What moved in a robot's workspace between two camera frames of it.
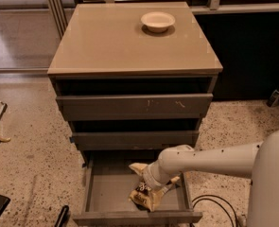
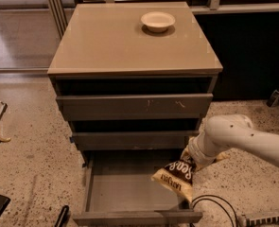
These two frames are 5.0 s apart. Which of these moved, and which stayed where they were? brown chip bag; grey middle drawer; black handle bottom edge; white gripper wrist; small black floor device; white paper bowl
Moved: white gripper wrist; brown chip bag
Stayed: black handle bottom edge; white paper bowl; grey middle drawer; small black floor device
